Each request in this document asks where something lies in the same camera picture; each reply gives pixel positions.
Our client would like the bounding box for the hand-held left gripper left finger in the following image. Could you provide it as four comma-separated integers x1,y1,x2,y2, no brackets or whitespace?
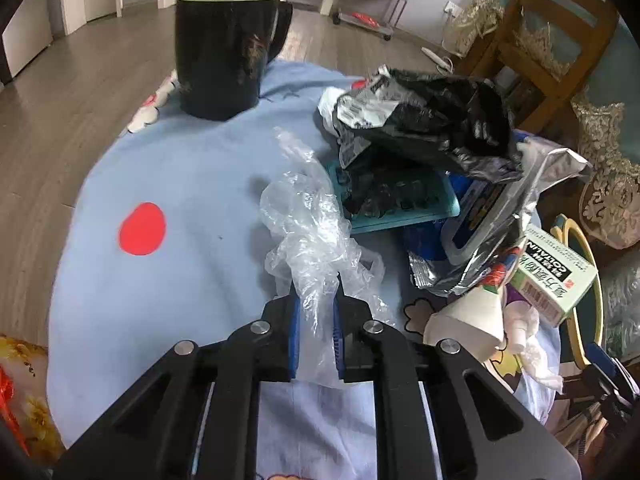
52,285,302,480

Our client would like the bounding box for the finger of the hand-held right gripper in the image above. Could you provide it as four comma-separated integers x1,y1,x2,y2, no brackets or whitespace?
582,342,638,413

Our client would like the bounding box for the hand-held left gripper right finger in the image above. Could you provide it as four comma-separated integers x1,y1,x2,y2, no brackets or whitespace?
332,275,584,480

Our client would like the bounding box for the clear plastic bag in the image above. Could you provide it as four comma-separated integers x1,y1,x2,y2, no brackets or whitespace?
259,126,396,390

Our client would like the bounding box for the yellow rimmed round mirror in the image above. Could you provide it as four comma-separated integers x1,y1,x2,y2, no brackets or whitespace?
549,213,606,371

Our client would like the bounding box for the white crumpled tissue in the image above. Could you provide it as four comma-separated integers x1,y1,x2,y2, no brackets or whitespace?
500,304,565,392

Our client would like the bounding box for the light blue printed blanket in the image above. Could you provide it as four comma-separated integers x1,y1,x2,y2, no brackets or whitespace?
47,60,561,480

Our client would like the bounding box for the white and green medicine box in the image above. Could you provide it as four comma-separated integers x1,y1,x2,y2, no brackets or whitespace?
509,225,599,327

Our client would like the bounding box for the teal blister pack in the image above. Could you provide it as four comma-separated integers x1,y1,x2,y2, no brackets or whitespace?
324,159,461,234

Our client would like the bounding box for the blue and white packet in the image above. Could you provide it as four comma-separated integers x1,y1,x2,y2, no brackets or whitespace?
442,175,525,267

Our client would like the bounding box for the silver foil snack bag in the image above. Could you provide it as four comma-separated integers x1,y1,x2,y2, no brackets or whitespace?
407,140,594,297

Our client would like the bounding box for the black crumpled foil bag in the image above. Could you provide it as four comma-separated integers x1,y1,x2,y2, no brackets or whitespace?
317,65,525,183

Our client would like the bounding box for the yellow floral cloth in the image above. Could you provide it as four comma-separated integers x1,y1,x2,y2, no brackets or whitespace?
0,335,66,461

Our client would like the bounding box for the black ceramic mug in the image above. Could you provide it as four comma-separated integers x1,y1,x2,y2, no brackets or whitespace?
174,0,294,122

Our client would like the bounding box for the white power strip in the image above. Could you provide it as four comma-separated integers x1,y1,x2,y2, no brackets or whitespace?
421,46,455,77

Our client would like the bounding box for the wooden chair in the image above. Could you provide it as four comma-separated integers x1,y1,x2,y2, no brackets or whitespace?
457,0,621,133

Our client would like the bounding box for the white cabinet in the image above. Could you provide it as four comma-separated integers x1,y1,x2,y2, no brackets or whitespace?
2,0,126,77

